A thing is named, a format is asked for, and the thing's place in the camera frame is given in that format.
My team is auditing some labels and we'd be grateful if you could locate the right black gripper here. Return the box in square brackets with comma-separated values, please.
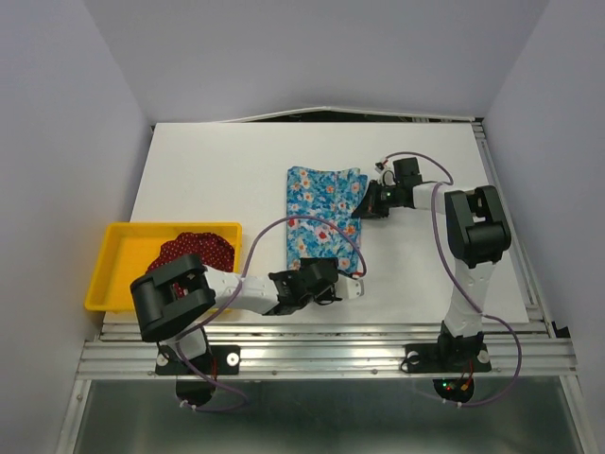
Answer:
[354, 181, 401, 220]

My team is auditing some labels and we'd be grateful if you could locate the blue floral skirt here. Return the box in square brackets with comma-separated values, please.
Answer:
[285, 166, 368, 274]

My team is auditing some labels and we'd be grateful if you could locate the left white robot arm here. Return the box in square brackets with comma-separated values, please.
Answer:
[130, 254, 345, 375]

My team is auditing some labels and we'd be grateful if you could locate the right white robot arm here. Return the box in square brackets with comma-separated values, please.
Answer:
[353, 153, 511, 374]

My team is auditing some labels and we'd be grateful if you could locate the red polka dot skirt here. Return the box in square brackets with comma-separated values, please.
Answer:
[147, 232, 235, 272]

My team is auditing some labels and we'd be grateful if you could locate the yellow plastic tray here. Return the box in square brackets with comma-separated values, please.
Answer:
[84, 222, 242, 312]

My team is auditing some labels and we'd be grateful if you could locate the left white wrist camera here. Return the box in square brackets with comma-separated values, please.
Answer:
[335, 275, 365, 301]

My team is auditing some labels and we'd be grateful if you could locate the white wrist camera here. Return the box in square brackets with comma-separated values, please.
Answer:
[335, 275, 365, 301]
[375, 159, 396, 186]

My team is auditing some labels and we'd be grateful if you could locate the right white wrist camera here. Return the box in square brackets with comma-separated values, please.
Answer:
[375, 159, 396, 186]

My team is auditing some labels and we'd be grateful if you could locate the aluminium frame rail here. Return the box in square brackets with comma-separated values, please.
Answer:
[76, 323, 578, 381]

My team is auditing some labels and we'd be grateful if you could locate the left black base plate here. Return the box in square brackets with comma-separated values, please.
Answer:
[154, 344, 240, 412]

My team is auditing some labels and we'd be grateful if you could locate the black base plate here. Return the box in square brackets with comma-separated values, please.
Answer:
[154, 344, 240, 412]
[400, 343, 492, 404]

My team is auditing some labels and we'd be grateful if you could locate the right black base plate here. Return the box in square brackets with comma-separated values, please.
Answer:
[400, 343, 492, 404]

